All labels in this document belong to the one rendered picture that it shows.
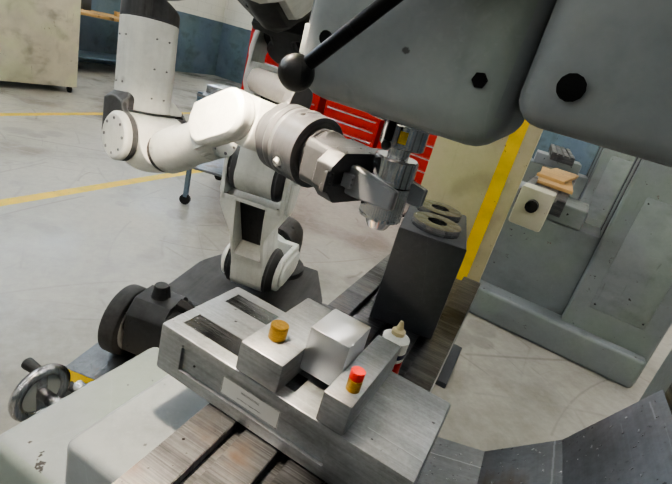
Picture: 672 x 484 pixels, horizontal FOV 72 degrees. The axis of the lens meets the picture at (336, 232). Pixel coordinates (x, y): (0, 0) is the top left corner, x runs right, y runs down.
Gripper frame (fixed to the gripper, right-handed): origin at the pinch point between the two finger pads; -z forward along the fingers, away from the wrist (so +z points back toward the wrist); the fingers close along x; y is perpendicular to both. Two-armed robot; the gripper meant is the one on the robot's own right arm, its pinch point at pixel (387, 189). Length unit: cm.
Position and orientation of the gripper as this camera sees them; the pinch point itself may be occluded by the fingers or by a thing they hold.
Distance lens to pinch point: 50.1
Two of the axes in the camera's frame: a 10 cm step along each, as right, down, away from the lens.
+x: 6.7, -1.1, 7.4
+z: -7.0, -4.4, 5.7
